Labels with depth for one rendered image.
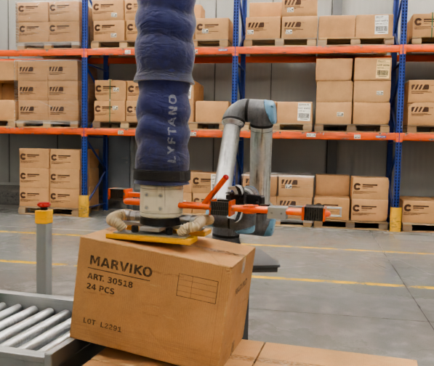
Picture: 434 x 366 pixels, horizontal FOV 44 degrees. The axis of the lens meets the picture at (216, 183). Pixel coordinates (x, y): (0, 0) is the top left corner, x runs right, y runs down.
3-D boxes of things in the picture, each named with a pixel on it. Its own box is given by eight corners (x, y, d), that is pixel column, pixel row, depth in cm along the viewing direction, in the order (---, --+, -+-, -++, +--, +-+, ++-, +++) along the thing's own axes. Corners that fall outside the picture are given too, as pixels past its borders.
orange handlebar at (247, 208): (97, 204, 219) (97, 195, 219) (128, 197, 248) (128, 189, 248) (330, 219, 195) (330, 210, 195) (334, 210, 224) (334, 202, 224)
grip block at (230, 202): (208, 215, 205) (209, 200, 205) (214, 212, 215) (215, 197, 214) (229, 216, 203) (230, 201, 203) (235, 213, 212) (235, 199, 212)
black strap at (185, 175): (123, 179, 206) (123, 169, 206) (147, 176, 229) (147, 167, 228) (179, 182, 201) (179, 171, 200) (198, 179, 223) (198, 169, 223)
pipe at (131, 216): (107, 228, 208) (107, 213, 208) (134, 219, 232) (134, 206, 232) (192, 234, 199) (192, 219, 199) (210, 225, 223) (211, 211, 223)
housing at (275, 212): (267, 218, 201) (267, 206, 201) (270, 216, 207) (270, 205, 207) (285, 219, 199) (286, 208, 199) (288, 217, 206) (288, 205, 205)
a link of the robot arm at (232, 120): (223, 93, 271) (201, 223, 250) (248, 94, 268) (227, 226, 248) (227, 104, 282) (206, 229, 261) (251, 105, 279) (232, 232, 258)
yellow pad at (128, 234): (105, 238, 206) (105, 225, 206) (116, 234, 216) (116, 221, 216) (190, 245, 198) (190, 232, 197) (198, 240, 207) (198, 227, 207)
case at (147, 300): (68, 337, 209) (79, 236, 204) (115, 307, 247) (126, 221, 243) (217, 375, 193) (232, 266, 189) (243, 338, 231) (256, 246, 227)
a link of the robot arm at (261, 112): (246, 226, 305) (248, 95, 277) (277, 229, 301) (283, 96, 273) (240, 239, 291) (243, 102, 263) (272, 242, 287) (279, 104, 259)
